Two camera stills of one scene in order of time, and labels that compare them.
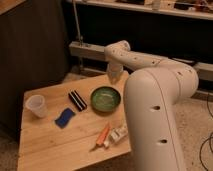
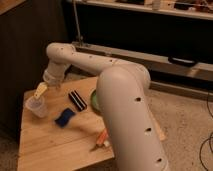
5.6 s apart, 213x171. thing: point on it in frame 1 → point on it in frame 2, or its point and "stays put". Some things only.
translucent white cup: [35, 103] stays put
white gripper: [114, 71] → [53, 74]
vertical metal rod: [79, 34] stays put
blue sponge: [64, 118] stays put
